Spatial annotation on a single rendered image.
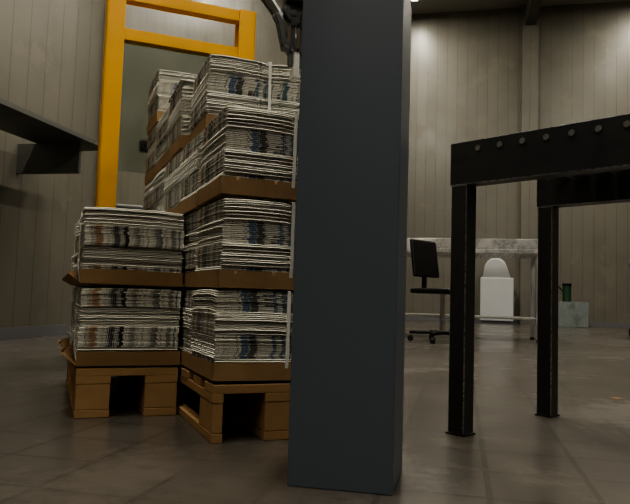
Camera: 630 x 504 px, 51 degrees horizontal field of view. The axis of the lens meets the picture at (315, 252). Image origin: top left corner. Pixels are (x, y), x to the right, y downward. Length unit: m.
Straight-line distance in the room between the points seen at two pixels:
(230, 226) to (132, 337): 0.53
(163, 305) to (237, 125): 0.62
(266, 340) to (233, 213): 0.33
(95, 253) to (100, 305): 0.15
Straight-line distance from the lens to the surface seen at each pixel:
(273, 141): 1.73
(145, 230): 2.02
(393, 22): 1.36
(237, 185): 1.67
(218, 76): 2.04
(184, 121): 2.28
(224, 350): 1.66
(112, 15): 3.56
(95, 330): 2.00
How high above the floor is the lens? 0.35
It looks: 4 degrees up
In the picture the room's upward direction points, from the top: 2 degrees clockwise
